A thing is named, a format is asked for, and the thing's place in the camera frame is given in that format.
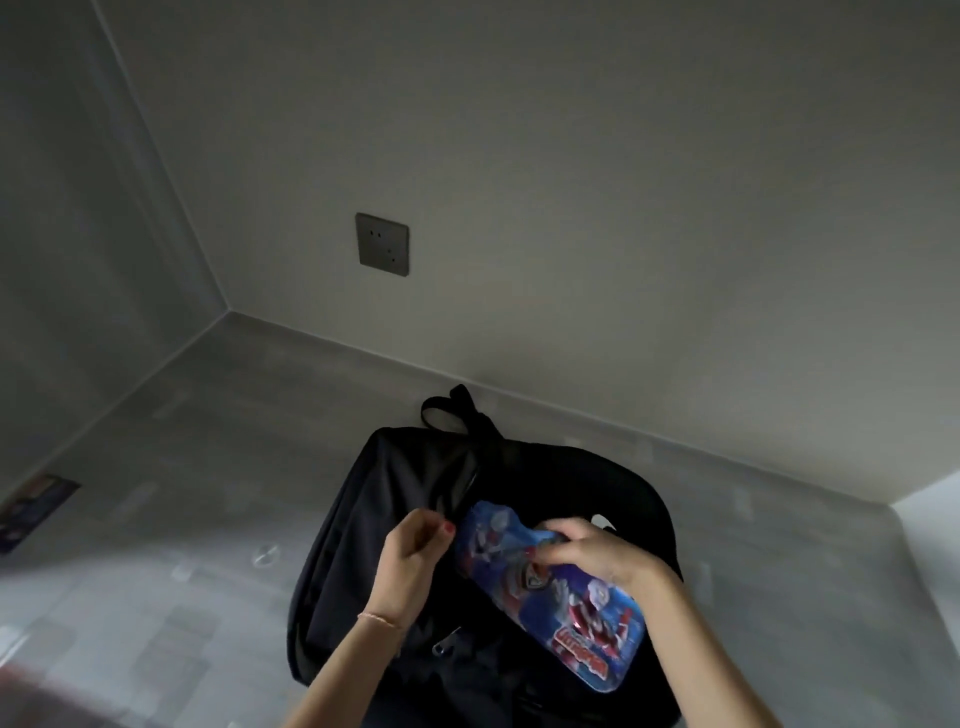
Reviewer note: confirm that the person's left hand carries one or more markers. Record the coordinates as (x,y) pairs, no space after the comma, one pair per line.
(401,570)

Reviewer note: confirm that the grey wall socket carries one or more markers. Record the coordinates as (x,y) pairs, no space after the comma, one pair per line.
(382,244)

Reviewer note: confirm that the person's left thumb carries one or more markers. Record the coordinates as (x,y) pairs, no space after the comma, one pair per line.
(439,532)

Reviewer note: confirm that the person's left forearm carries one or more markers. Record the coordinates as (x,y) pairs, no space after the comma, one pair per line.
(346,671)

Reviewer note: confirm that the person's right fingers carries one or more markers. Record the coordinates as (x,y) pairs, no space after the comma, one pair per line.
(562,546)

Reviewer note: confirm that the person's right forearm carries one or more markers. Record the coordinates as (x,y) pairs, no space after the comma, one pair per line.
(694,649)

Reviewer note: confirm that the blue printed pencil case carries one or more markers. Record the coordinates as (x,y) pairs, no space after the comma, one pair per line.
(525,600)

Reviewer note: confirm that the person's right hand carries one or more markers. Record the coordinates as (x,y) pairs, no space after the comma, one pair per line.
(607,559)

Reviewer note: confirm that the dark printed booklet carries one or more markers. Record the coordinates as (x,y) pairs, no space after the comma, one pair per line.
(34,510)

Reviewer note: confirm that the black backpack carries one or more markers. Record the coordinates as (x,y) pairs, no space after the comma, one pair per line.
(360,540)

